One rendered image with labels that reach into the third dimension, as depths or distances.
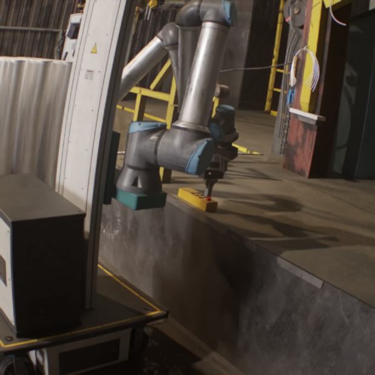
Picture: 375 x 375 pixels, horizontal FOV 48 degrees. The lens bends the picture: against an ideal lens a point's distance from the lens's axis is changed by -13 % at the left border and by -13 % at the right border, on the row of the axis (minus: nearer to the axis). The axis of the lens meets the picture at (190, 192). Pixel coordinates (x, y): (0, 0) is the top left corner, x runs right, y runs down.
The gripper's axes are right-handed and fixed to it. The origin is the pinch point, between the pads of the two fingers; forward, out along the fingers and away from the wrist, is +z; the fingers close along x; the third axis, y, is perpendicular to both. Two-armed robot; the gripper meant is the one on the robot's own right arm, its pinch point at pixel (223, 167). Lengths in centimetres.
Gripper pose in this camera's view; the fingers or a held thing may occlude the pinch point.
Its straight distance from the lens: 233.5
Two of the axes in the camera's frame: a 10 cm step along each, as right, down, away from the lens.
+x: 7.6, 4.0, -5.1
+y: -6.5, 4.8, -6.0
